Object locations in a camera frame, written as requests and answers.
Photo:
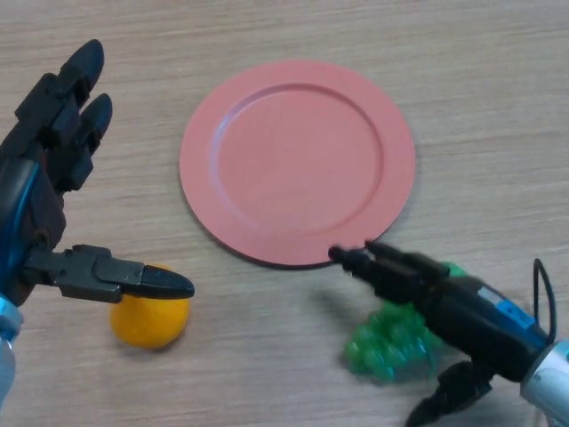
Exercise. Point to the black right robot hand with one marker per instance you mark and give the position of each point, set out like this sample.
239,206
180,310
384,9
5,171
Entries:
475,320

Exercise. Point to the pink round plate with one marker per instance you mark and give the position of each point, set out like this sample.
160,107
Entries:
298,164

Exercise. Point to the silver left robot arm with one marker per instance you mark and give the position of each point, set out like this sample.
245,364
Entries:
5,351

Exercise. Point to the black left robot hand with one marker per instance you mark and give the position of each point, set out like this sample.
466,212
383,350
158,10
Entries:
31,191

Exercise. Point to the green grape bunch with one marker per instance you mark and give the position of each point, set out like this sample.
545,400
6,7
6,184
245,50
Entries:
387,347

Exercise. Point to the orange yellow pear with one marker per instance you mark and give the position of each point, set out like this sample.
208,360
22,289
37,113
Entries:
151,324

